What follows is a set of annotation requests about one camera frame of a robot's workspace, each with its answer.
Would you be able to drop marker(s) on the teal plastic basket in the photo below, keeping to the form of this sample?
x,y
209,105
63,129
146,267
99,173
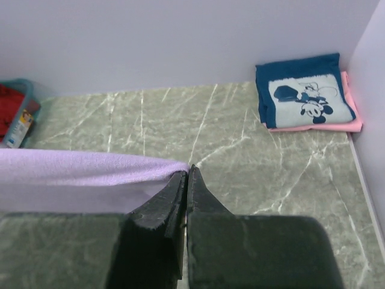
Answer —
x,y
26,116

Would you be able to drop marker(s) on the lilac purple t-shirt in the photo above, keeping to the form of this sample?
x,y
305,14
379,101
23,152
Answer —
x,y
48,181

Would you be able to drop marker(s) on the red t-shirt in basket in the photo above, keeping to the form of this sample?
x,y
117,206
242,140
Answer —
x,y
11,100

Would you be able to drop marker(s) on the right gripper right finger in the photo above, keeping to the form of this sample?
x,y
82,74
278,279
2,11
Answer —
x,y
226,250

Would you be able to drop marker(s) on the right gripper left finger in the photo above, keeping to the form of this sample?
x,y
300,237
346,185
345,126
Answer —
x,y
149,252

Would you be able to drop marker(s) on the folded blue printed t-shirt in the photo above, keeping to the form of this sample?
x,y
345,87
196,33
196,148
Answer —
x,y
299,68

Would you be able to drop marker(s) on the folded pink t-shirt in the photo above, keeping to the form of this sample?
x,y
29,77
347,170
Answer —
x,y
321,102

